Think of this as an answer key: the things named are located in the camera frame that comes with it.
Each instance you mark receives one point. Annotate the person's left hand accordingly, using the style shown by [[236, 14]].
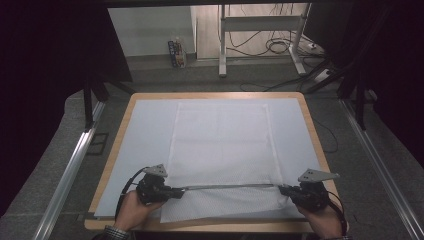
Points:
[[135, 211]]

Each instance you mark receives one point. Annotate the white metal desk frame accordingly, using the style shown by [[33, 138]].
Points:
[[260, 24]]

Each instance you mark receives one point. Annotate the pack of bottles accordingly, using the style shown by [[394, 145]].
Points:
[[176, 53]]

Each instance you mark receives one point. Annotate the person's right hand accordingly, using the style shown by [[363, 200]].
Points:
[[325, 221]]

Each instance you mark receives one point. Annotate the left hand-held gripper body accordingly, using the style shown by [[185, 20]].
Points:
[[151, 188]]

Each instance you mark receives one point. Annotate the white mesh laundry bag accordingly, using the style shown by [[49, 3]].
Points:
[[220, 150]]

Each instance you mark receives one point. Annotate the pale blue table mat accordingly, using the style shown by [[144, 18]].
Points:
[[143, 140]]

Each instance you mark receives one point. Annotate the dark curtain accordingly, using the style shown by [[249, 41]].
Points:
[[43, 83], [393, 66]]

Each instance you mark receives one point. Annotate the white power strip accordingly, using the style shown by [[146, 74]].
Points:
[[322, 75]]

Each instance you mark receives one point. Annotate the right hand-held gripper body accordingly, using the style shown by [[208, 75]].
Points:
[[313, 195]]

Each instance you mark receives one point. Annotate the person's left plaid sleeve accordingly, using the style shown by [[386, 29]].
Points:
[[116, 233]]

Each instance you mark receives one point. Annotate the black metal stand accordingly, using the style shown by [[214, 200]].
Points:
[[88, 106], [359, 103]]

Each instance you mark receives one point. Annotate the aluminium floor rail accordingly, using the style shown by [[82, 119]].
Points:
[[65, 181], [380, 170]]

